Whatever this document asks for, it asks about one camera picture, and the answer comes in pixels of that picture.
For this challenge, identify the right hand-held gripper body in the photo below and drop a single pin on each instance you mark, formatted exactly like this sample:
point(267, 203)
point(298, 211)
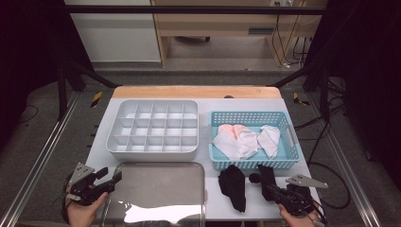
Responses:
point(296, 198)

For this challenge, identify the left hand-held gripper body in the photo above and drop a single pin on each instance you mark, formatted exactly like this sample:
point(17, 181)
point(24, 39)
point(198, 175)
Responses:
point(85, 190)

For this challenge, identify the black sock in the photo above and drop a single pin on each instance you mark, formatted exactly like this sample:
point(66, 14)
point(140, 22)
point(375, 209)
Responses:
point(268, 179)
point(233, 186)

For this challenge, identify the white sock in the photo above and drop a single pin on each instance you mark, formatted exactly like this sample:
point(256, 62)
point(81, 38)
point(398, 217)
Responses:
point(239, 145)
point(269, 140)

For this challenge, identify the blue perforated plastic basket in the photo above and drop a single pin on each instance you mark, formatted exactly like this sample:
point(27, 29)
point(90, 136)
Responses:
point(283, 151)

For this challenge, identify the metal tray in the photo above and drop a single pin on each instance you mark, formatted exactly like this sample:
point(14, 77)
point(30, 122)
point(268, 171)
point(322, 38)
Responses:
point(157, 186)

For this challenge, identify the white divided organizer box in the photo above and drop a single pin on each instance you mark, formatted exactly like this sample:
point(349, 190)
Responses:
point(151, 156)

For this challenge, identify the pink sock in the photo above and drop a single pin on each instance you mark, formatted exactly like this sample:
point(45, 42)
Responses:
point(240, 128)
point(226, 129)

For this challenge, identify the person's right hand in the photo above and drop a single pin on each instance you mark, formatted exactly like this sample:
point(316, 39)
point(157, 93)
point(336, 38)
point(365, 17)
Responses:
point(299, 221)

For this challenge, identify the person's left hand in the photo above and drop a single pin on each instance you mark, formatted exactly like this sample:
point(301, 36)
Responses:
point(82, 216)

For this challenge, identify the yellow black floor tape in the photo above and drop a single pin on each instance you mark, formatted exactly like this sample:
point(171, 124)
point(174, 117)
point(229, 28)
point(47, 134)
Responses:
point(96, 99)
point(298, 99)

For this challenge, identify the white cabinet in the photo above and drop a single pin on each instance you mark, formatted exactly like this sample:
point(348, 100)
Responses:
point(116, 38)

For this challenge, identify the black curtain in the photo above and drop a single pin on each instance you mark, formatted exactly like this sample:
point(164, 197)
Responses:
point(28, 47)
point(372, 63)

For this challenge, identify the light wooden desk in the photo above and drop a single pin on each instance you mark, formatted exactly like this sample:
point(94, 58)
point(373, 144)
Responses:
point(220, 26)

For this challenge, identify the aluminium floor rail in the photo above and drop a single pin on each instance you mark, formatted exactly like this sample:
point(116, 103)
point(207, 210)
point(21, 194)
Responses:
point(346, 164)
point(41, 164)

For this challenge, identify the black diagonal frame strut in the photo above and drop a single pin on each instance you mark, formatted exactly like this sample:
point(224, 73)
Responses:
point(302, 72)
point(85, 74)

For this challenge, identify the black horizontal frame bar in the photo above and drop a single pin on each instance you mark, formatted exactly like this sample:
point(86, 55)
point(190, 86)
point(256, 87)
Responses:
point(189, 9)

